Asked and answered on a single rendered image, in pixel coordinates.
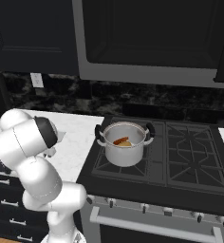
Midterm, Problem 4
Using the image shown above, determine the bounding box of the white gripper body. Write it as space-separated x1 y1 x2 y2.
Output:
53 130 67 145

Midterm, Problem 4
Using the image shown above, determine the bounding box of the orange carrot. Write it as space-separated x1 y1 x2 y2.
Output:
112 136 130 146

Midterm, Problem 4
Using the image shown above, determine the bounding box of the tan potato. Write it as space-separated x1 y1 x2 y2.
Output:
118 140 133 148

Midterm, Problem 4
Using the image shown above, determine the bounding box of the dark drawer front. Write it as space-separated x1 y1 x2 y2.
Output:
0 226 51 243
0 172 26 199
0 212 51 236
0 193 49 221

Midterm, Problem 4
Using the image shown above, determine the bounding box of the oven door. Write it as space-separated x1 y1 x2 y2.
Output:
80 202 224 243

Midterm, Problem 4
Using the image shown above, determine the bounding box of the black gas hob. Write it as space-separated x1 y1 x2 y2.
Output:
76 113 224 219

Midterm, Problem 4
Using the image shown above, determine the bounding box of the grey microwave oven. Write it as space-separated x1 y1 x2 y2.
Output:
71 0 224 90

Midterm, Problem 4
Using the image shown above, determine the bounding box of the white wall outlet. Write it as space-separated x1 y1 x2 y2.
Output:
29 72 45 89

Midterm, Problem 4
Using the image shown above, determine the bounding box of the silver pot with black handles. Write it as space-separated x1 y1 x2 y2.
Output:
94 121 157 168

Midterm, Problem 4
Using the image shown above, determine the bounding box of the dark wall cupboard door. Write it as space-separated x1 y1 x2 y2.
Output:
0 0 81 77

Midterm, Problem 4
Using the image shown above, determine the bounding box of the silver oven door handle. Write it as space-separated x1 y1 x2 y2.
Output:
88 206 224 243

